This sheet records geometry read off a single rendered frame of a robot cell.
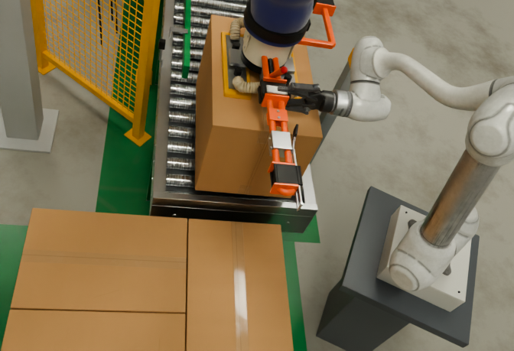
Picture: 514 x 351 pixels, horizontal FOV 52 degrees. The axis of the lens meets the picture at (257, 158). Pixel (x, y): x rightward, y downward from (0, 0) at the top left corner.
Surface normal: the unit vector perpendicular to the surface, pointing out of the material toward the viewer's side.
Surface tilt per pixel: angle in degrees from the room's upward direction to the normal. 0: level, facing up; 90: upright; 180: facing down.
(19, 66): 90
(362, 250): 0
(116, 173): 0
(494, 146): 83
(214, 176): 89
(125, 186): 0
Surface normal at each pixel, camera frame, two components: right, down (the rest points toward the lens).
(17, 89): 0.07, 0.80
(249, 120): 0.24, -0.60
